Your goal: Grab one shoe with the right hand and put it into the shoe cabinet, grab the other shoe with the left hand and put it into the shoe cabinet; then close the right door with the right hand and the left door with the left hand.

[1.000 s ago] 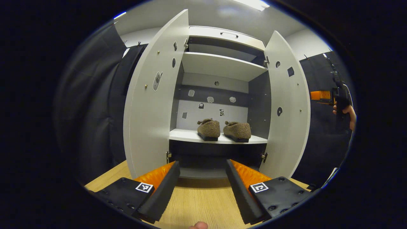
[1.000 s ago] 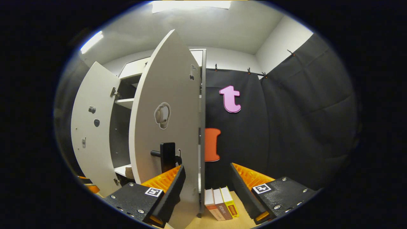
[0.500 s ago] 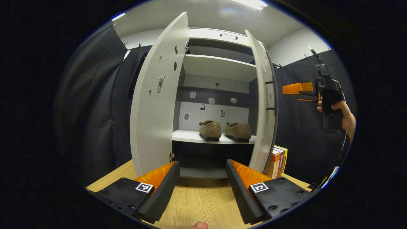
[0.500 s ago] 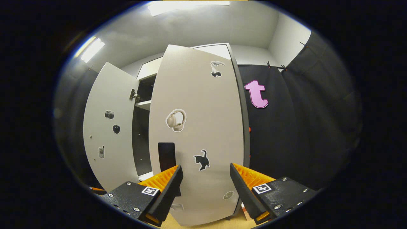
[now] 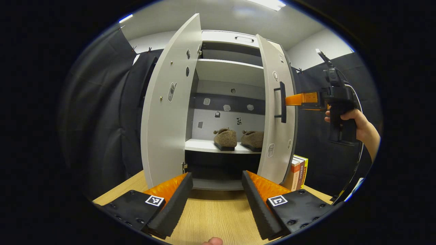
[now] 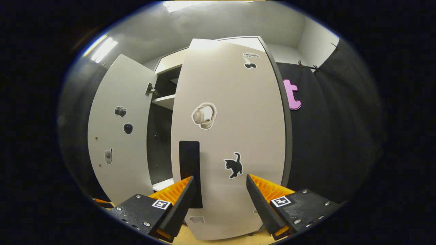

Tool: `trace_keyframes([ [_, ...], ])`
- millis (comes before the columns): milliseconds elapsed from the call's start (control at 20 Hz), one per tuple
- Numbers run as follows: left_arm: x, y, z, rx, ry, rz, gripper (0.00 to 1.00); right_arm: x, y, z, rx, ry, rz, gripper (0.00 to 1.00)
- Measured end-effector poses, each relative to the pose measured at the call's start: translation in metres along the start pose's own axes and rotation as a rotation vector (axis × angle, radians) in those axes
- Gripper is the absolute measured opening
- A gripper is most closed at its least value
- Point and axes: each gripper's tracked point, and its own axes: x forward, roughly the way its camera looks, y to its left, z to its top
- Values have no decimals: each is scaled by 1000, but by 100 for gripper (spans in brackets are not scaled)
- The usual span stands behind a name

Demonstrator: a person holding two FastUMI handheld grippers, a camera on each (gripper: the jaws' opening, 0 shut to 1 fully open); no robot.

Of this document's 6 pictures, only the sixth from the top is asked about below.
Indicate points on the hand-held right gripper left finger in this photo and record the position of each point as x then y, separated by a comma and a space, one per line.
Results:
180, 211

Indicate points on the black backdrop cloth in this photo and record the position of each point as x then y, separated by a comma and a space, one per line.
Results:
333, 136
78, 112

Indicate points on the white shoe cabinet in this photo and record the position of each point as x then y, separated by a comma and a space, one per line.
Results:
160, 153

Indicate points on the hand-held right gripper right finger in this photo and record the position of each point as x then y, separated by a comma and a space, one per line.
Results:
260, 207

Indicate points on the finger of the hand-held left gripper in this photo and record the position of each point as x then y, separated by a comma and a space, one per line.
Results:
102, 202

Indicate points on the white cabinet door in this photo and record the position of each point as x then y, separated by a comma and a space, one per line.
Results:
119, 163
231, 129

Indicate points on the ceiling light panel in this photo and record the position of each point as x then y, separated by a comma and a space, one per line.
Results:
187, 4
102, 49

